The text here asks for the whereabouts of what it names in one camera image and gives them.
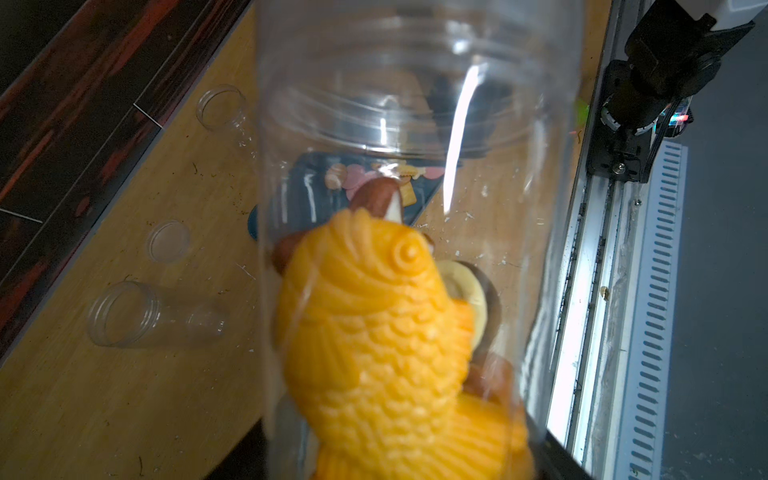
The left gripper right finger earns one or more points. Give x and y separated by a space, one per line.
551 461

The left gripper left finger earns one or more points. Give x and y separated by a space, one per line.
247 460

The clear jar with cookies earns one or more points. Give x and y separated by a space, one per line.
225 112

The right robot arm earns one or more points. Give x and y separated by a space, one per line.
674 51

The yellow fish shaped cookie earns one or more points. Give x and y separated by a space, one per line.
375 353

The teal plastic tray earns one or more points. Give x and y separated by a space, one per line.
319 184

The brown mushroom cookie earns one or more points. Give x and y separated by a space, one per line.
381 198

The ring shaped cookie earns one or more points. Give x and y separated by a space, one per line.
462 284

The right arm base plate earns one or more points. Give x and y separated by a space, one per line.
624 144

